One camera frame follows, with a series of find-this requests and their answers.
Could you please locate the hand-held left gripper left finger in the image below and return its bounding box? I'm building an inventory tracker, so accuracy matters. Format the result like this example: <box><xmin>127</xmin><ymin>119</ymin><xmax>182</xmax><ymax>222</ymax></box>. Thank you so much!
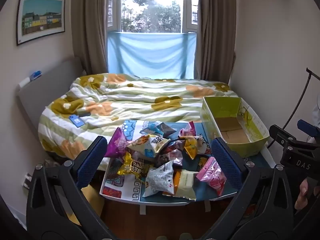
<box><xmin>26</xmin><ymin>135</ymin><xmax>118</xmax><ymax>240</ymax></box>

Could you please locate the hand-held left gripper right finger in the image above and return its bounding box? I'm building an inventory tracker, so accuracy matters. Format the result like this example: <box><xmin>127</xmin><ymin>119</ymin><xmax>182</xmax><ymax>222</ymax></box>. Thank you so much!
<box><xmin>200</xmin><ymin>137</ymin><xmax>294</xmax><ymax>240</ymax></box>

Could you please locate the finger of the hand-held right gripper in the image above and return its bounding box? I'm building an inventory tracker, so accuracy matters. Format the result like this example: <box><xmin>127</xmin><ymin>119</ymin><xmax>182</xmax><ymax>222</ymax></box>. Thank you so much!
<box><xmin>297</xmin><ymin>119</ymin><xmax>320</xmax><ymax>137</ymax></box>
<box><xmin>269</xmin><ymin>124</ymin><xmax>320</xmax><ymax>150</ymax></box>

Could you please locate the large pink snack packet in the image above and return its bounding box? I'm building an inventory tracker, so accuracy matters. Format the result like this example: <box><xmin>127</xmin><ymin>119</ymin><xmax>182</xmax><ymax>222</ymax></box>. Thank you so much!
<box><xmin>196</xmin><ymin>156</ymin><xmax>227</xmax><ymax>197</ymax></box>

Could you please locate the black white striped snack packet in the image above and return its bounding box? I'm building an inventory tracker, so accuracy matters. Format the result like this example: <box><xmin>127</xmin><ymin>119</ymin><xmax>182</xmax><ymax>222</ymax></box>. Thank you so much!
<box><xmin>196</xmin><ymin>134</ymin><xmax>212</xmax><ymax>155</ymax></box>

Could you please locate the yellow green cardboard box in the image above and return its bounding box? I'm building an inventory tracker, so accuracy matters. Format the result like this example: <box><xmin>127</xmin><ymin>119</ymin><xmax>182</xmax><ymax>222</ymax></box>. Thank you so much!
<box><xmin>199</xmin><ymin>96</ymin><xmax>270</xmax><ymax>158</ymax></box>

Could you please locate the purple snack packet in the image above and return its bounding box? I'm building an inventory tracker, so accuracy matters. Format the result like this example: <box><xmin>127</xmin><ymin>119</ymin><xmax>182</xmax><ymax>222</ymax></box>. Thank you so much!
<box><xmin>104</xmin><ymin>127</ymin><xmax>133</xmax><ymax>158</ymax></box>

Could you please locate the gold yellow snack packet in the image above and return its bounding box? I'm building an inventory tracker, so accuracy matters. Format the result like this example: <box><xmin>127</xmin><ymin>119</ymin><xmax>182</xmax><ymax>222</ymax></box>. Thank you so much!
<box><xmin>117</xmin><ymin>152</ymin><xmax>154</xmax><ymax>180</ymax></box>

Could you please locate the cream plain snack packet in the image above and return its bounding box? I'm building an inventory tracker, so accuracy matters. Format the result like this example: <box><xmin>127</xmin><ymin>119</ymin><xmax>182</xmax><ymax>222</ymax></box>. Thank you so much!
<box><xmin>175</xmin><ymin>169</ymin><xmax>199</xmax><ymax>200</ymax></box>

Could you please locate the small pink snack packet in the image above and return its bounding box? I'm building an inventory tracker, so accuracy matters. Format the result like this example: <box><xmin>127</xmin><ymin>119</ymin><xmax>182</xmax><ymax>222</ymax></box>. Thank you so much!
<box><xmin>180</xmin><ymin>121</ymin><xmax>197</xmax><ymax>137</ymax></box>

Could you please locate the plain orange snack packet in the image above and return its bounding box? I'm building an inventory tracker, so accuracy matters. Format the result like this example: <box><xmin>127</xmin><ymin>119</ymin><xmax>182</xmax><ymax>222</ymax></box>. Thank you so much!
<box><xmin>173</xmin><ymin>171</ymin><xmax>181</xmax><ymax>193</ymax></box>

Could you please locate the dark brown snack packet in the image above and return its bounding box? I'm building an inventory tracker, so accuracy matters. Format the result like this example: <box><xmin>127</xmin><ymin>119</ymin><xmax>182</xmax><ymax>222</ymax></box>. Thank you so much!
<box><xmin>156</xmin><ymin>140</ymin><xmax>185</xmax><ymax>168</ymax></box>

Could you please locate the white orange cartoon snack packet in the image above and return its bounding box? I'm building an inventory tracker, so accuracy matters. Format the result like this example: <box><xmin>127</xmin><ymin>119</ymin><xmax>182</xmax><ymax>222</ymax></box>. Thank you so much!
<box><xmin>126</xmin><ymin>134</ymin><xmax>170</xmax><ymax>158</ymax></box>

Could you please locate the white printed snack packet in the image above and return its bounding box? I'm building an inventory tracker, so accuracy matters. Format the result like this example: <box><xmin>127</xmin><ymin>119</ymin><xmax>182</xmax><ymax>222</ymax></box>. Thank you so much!
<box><xmin>142</xmin><ymin>160</ymin><xmax>175</xmax><ymax>197</ymax></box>

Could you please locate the light blue snack packet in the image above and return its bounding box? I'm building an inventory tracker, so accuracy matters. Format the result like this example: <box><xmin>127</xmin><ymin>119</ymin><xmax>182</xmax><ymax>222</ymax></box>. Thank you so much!
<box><xmin>139</xmin><ymin>121</ymin><xmax>178</xmax><ymax>138</ymax></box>

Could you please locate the person's right hand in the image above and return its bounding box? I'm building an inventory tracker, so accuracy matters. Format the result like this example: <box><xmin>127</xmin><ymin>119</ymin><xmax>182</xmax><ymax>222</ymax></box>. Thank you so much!
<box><xmin>294</xmin><ymin>177</ymin><xmax>320</xmax><ymax>211</ymax></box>

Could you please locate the brown cardboard sheet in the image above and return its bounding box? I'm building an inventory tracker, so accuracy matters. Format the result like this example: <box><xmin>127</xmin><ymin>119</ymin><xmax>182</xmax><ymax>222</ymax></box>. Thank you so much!
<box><xmin>72</xmin><ymin>185</ymin><xmax>105</xmax><ymax>227</ymax></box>

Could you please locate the patterned blue low table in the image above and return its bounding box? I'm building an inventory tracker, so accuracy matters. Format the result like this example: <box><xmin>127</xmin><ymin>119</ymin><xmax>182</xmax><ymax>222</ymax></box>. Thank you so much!
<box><xmin>99</xmin><ymin>120</ymin><xmax>273</xmax><ymax>215</ymax></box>

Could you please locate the floral striped blanket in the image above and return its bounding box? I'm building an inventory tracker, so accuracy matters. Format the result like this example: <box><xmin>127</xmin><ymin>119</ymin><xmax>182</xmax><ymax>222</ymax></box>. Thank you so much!
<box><xmin>37</xmin><ymin>73</ymin><xmax>250</xmax><ymax>160</ymax></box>

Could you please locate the grey bed headboard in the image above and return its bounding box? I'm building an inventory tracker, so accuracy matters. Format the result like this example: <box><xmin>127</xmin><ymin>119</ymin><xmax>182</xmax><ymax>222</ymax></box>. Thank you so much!
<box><xmin>16</xmin><ymin>56</ymin><xmax>84</xmax><ymax>160</ymax></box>

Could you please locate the light blue window cloth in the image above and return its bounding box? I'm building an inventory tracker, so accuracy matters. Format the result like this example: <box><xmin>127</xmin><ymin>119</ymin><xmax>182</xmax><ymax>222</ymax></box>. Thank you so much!
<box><xmin>107</xmin><ymin>32</ymin><xmax>197</xmax><ymax>79</ymax></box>

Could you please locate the brown window curtain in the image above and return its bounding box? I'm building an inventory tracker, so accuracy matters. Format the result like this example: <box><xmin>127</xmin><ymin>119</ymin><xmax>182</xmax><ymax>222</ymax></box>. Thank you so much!
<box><xmin>71</xmin><ymin>0</ymin><xmax>123</xmax><ymax>75</ymax></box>
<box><xmin>194</xmin><ymin>0</ymin><xmax>237</xmax><ymax>83</ymax></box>

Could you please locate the framed houses picture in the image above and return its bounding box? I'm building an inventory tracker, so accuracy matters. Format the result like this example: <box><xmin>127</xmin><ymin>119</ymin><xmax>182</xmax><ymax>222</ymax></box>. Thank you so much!
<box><xmin>16</xmin><ymin>0</ymin><xmax>66</xmax><ymax>46</ymax></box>

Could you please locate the white framed window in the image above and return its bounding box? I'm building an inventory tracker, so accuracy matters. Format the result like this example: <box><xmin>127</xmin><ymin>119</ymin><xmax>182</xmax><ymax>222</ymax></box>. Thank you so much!
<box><xmin>109</xmin><ymin>0</ymin><xmax>200</xmax><ymax>34</ymax></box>

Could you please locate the black curved cable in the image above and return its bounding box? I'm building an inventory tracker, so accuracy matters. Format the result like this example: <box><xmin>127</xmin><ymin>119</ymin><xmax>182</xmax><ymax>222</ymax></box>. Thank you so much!
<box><xmin>265</xmin><ymin>67</ymin><xmax>320</xmax><ymax>148</ymax></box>

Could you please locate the white wall socket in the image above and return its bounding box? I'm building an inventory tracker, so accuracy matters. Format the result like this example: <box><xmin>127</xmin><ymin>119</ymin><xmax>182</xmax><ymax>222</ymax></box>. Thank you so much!
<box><xmin>22</xmin><ymin>173</ymin><xmax>32</xmax><ymax>189</ymax></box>

